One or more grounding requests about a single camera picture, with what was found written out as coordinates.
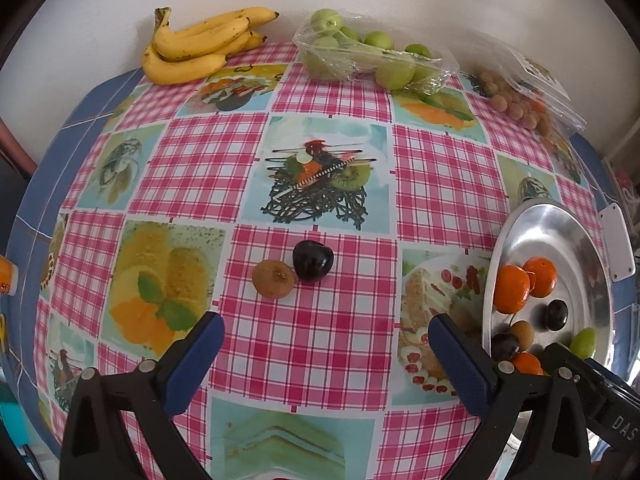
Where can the yellow banana bunch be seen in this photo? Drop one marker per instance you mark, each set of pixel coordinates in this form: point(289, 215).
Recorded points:
point(185, 55)

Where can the heap of tan longans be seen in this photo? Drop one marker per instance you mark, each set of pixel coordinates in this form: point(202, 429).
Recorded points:
point(510, 97)

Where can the tan round longan fruit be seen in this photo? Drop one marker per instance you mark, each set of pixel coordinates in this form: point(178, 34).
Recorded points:
point(521, 335)

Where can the round metal plate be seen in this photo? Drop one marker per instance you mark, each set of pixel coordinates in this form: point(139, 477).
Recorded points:
point(545, 230)

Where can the green oval jujube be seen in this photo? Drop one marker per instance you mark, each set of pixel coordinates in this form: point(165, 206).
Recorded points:
point(584, 341)

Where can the orange and white packet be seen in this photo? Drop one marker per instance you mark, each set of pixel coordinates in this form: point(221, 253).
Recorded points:
point(6, 275)

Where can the orange tangerine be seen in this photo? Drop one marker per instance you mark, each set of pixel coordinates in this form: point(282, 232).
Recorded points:
point(544, 275)
point(526, 363)
point(511, 288)

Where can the brown kiwi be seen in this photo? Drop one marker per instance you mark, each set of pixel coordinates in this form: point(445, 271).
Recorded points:
point(273, 279)

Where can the pile of green apples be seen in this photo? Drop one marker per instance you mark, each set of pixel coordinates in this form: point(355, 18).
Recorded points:
point(395, 72)

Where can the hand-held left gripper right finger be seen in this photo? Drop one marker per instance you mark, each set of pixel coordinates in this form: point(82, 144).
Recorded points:
point(462, 360)

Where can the pink checked printed tablecloth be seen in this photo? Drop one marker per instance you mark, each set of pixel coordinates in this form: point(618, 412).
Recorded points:
point(325, 335)

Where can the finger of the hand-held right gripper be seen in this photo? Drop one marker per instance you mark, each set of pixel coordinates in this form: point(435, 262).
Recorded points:
point(587, 372)

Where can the dark purple plum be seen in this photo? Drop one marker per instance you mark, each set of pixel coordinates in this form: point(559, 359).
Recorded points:
point(556, 314)
point(505, 346)
point(312, 260)

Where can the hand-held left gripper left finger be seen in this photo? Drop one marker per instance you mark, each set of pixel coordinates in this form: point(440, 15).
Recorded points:
point(192, 360)

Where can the clear plastic clamshell box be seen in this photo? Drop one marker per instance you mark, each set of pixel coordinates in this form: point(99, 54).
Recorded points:
point(545, 82)

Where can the bag of green apples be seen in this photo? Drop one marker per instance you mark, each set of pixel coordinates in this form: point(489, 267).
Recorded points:
point(440, 62)

